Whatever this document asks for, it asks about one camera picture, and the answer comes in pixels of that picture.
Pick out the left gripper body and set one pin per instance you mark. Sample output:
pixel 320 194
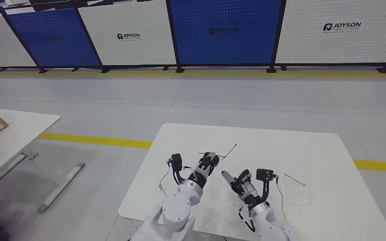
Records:
pixel 199 177

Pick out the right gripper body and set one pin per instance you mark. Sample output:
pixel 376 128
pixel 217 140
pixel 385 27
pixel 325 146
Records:
pixel 249 192

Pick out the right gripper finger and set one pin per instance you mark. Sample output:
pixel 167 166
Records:
pixel 245 175
pixel 229 179

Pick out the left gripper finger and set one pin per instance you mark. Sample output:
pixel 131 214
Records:
pixel 215 162
pixel 207 159

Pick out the thin black zip tie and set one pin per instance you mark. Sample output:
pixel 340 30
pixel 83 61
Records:
pixel 230 150
pixel 295 179

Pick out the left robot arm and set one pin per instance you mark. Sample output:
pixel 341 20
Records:
pixel 176 211

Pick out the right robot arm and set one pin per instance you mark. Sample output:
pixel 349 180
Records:
pixel 271 226

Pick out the clear plastic plate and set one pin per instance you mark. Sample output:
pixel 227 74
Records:
pixel 298 192

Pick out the blue partition panel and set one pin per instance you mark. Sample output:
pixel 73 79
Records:
pixel 54 39
pixel 224 30

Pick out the white table foot bar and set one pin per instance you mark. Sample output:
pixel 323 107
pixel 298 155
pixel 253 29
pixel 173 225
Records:
pixel 60 188
pixel 15 162

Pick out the white perforated partition panel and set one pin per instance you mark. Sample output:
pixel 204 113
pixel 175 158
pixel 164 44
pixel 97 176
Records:
pixel 331 30
pixel 132 33
pixel 13 45

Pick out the white side table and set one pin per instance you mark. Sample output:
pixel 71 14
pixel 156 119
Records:
pixel 24 129

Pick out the small brown carton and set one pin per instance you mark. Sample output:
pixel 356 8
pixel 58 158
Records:
pixel 2 124

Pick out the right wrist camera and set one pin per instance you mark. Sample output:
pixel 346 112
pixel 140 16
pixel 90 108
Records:
pixel 265 175

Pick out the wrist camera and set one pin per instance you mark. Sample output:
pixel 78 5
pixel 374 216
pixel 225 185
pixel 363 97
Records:
pixel 265 175
pixel 176 162

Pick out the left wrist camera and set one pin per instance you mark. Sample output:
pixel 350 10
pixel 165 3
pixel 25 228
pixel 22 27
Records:
pixel 176 162

